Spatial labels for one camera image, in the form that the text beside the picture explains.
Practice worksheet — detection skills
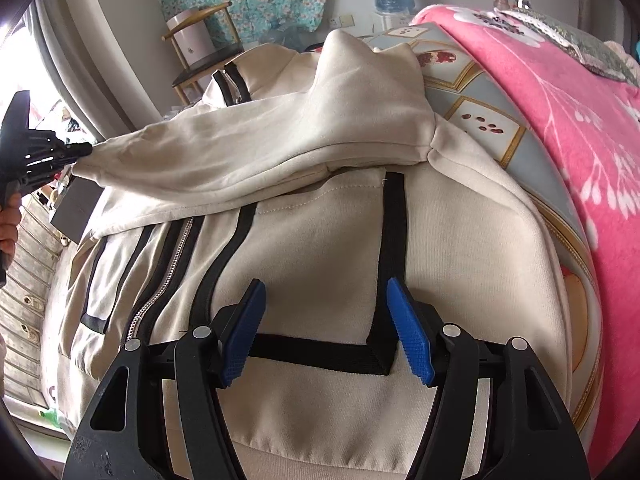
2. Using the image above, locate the metal window railing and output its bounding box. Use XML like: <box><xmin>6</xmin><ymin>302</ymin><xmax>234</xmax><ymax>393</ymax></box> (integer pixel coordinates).
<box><xmin>0</xmin><ymin>190</ymin><xmax>78</xmax><ymax>411</ymax></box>

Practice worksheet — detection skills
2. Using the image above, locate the white water dispenser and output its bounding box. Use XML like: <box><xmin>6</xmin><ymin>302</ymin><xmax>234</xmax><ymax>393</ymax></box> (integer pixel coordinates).
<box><xmin>372</xmin><ymin>10</ymin><xmax>420</xmax><ymax>35</ymax></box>

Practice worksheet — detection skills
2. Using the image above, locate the white cylindrical container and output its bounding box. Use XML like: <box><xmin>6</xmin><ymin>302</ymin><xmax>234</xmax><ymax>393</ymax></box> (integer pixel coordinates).
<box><xmin>166</xmin><ymin>9</ymin><xmax>212</xmax><ymax>63</ymax></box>

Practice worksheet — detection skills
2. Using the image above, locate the wooden chair dark seat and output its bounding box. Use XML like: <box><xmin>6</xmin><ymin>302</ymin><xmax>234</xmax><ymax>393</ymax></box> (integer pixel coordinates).
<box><xmin>161</xmin><ymin>2</ymin><xmax>247</xmax><ymax>106</ymax></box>

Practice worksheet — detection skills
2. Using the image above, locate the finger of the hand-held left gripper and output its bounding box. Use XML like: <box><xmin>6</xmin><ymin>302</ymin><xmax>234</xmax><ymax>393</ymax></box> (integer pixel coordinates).
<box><xmin>27</xmin><ymin>129</ymin><xmax>94</xmax><ymax>160</ymax></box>
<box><xmin>19</xmin><ymin>156</ymin><xmax>81</xmax><ymax>193</ymax></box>

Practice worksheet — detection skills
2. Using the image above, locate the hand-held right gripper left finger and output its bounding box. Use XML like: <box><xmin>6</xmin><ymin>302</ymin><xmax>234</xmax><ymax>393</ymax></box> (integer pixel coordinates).
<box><xmin>62</xmin><ymin>280</ymin><xmax>268</xmax><ymax>480</ymax></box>

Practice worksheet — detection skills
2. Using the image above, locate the pink floral blanket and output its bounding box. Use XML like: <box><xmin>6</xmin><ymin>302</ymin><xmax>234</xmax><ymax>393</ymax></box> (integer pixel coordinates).
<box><xmin>409</xmin><ymin>4</ymin><xmax>640</xmax><ymax>463</ymax></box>

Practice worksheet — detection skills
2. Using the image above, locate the sequined cushion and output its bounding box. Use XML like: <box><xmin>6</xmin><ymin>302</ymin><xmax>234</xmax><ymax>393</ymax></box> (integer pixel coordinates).
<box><xmin>492</xmin><ymin>6</ymin><xmax>640</xmax><ymax>82</ymax></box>

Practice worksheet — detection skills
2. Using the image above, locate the person's left hand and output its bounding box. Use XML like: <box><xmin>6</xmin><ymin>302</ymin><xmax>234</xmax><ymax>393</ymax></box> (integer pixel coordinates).
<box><xmin>0</xmin><ymin>193</ymin><xmax>23</xmax><ymax>267</ymax></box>

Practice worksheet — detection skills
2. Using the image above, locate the grey curtain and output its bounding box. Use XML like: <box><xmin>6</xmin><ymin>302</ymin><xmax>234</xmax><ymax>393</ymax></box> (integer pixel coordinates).
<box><xmin>27</xmin><ymin>0</ymin><xmax>168</xmax><ymax>143</ymax></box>

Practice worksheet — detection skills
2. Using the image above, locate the fruit print bed sheet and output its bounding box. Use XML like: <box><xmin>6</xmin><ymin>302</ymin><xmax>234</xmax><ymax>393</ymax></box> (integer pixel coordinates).
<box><xmin>360</xmin><ymin>24</ymin><xmax>607</xmax><ymax>443</ymax></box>

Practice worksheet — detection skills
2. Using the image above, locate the cream zip jacket black trim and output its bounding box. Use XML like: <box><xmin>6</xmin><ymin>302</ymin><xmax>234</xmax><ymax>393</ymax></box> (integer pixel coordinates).
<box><xmin>67</xmin><ymin>29</ymin><xmax>576</xmax><ymax>480</ymax></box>

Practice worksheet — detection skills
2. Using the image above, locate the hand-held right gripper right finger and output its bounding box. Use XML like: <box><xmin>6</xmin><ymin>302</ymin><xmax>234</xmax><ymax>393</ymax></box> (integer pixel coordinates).
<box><xmin>386</xmin><ymin>277</ymin><xmax>591</xmax><ymax>480</ymax></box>

